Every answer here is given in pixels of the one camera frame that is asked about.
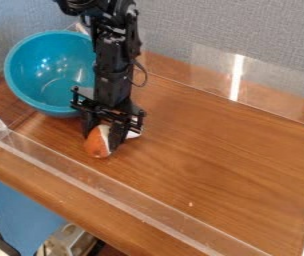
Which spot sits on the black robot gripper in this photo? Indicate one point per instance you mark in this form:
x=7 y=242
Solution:
x=106 y=102

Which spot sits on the brown and white toy mushroom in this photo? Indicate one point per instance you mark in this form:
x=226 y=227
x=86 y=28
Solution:
x=96 y=144

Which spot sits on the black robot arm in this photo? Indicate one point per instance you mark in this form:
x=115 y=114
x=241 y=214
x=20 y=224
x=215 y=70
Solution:
x=112 y=22

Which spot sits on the blue bowl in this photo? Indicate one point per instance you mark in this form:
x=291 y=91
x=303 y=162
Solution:
x=44 y=65

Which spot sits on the clear acrylic barrier front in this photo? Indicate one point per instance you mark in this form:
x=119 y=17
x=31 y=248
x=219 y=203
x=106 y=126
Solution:
x=94 y=199

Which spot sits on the clear acrylic barrier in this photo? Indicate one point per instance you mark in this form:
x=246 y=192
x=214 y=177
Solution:
x=94 y=199
x=262 y=85

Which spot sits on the white device under table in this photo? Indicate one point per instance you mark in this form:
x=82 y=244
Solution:
x=68 y=241

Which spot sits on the clear acrylic barrier back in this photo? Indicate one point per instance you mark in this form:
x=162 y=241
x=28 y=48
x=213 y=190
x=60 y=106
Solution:
x=262 y=85

